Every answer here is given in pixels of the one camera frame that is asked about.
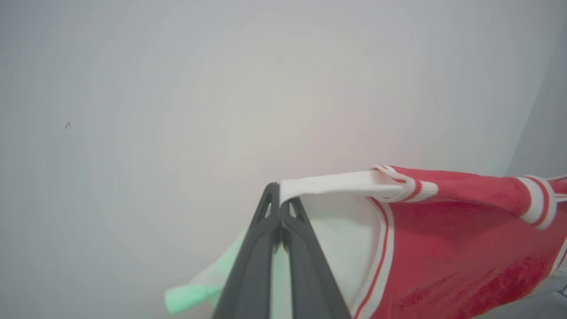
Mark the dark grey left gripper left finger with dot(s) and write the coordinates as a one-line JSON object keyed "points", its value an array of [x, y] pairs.
{"points": [[250, 279]]}

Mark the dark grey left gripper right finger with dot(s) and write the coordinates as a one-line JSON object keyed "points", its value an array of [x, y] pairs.
{"points": [[310, 283]]}

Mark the red and white garment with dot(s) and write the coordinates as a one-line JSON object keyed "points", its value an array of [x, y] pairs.
{"points": [[443, 248]]}

